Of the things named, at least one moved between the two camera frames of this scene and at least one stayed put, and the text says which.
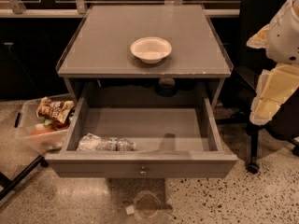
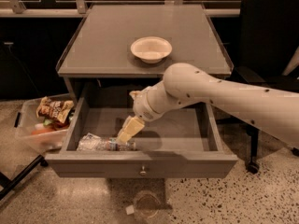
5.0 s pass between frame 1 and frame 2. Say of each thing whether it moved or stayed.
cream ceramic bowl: stayed
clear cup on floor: stayed
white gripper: moved
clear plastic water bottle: stayed
